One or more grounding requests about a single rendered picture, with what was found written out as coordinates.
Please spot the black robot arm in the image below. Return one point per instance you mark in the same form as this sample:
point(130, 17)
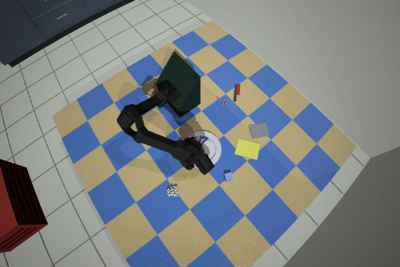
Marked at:
point(187, 152)

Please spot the yellow flat rectangular pad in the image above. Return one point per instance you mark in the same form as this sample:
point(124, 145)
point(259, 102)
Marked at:
point(247, 149)

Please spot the white round bead board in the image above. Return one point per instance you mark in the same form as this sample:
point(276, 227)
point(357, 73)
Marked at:
point(212, 147)

